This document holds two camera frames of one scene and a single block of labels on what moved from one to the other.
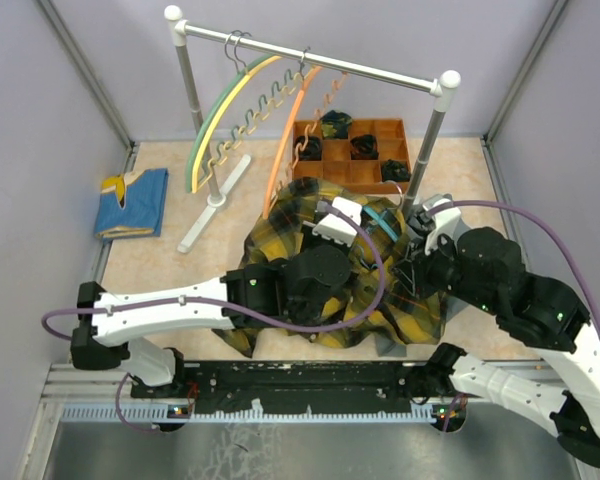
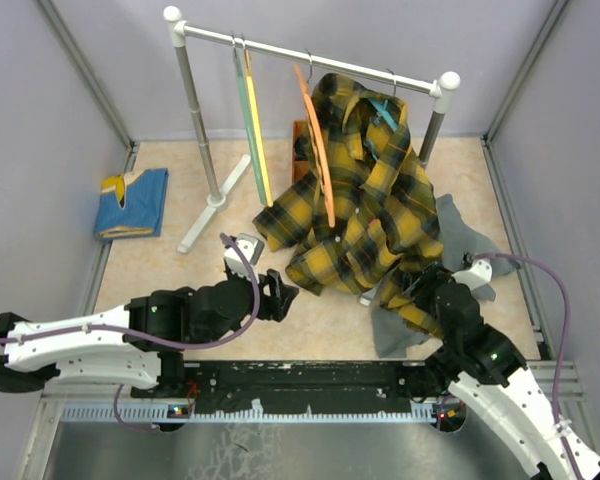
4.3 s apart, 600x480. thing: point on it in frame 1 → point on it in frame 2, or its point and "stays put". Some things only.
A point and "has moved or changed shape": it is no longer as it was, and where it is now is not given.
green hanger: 240,128 → 247,108
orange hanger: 308,130 → 320,147
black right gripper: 412,268 → 425,278
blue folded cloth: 131,204 stays put
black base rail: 293,387 stays put
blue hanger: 379,220 → 381,107
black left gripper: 309,239 → 276,305
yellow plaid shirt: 337,254 has moved or changed shape
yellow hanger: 249,128 → 258,122
